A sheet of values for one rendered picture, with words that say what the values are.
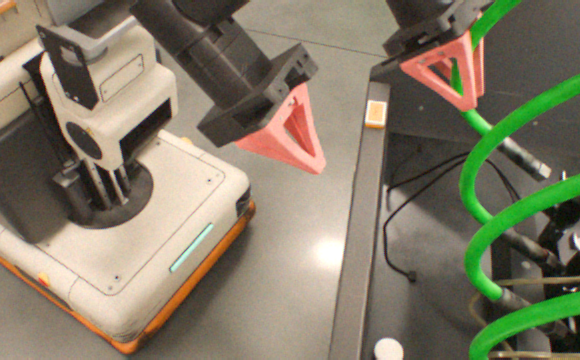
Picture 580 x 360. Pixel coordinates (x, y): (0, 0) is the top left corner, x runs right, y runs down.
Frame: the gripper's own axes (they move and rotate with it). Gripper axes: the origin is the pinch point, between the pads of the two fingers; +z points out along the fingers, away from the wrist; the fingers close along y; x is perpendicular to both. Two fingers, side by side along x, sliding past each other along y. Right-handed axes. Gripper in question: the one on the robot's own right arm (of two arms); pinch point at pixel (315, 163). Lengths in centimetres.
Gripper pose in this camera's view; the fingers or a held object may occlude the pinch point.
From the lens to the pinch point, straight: 47.4
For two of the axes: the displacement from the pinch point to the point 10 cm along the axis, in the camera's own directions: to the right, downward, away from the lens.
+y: 6.5, -2.0, -7.4
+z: 6.3, 6.8, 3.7
